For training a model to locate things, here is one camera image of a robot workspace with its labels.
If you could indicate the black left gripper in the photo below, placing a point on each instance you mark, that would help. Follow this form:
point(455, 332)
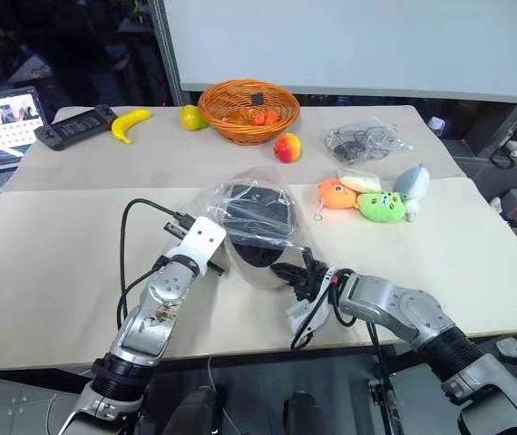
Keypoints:
point(216, 269)

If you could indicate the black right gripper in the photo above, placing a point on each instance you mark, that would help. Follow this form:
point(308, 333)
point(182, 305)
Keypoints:
point(310, 283)

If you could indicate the clear plastic bag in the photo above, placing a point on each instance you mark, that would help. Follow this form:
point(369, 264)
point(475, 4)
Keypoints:
point(285, 192)

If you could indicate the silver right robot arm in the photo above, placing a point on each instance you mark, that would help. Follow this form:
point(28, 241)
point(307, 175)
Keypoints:
point(403, 312)

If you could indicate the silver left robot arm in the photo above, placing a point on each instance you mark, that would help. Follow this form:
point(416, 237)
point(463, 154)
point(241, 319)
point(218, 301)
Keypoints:
point(149, 326)

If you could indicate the orange plush toy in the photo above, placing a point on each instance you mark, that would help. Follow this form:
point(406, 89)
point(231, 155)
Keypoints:
point(336, 195)

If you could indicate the green plush toy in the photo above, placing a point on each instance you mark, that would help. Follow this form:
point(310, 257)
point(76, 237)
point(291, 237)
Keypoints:
point(382, 207)

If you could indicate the cream plush toy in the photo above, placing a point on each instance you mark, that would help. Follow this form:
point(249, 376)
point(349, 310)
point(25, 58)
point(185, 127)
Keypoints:
point(360, 181)

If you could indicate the red yellow toy peach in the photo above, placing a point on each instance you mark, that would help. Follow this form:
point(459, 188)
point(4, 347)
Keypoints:
point(287, 148)

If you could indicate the orange wicker basket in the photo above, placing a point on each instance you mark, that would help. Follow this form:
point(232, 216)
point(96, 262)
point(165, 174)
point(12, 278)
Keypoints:
point(245, 132)

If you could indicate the grey shark plush toy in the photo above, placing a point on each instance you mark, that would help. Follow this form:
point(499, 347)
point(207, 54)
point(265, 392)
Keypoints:
point(412, 183)

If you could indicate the orange toy carrot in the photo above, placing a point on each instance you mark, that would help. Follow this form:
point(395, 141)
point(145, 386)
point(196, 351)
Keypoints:
point(259, 119)
point(271, 116)

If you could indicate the green yellow toy pear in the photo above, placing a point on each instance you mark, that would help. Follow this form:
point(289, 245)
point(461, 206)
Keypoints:
point(191, 118)

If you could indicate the yellow toy banana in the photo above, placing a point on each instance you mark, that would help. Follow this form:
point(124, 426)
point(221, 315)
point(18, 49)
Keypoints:
point(127, 123)

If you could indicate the small black square tag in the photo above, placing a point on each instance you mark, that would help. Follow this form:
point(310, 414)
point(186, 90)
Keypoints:
point(257, 99)

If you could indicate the black handheld controller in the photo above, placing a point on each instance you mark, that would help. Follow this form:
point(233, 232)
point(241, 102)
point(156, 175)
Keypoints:
point(75, 128)

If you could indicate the open grey laptop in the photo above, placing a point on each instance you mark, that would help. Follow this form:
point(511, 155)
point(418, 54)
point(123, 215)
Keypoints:
point(0, 127)

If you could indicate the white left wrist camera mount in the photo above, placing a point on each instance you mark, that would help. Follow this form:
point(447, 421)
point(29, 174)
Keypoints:
point(201, 240)

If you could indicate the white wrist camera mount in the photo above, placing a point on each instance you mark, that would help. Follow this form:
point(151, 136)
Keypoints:
point(306, 313)
point(201, 240)

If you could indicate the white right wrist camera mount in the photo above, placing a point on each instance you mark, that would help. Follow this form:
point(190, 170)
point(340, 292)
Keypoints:
point(306, 313)

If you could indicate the white whiteboard with grey frame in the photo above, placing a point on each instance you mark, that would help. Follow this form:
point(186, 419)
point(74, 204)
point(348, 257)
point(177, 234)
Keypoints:
point(354, 41)

